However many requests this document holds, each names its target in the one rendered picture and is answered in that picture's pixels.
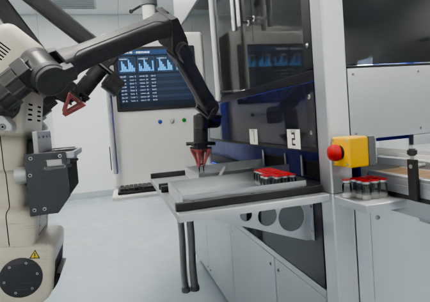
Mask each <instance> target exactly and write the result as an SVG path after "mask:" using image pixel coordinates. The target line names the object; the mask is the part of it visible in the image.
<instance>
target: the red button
mask: <svg viewBox="0 0 430 302"><path fill-rule="evenodd" d="M327 156H328V159H329V160H331V161H339V160H340V159H341V157H342V150H341V148H340V147H339V146H338V145H330V146H329V147H328V148H327Z"/></svg>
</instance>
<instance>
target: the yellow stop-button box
mask: <svg viewBox="0 0 430 302"><path fill-rule="evenodd" d="M332 145H338V146H339V147H340V148H341V150H342V157H341V159H340V160H339V161H334V162H333V164H334V165H335V166H341V167H346V168H357V167H363V166H374V165H376V154H375V142H374V136H373V135H351V136H338V137H333V138H332Z"/></svg>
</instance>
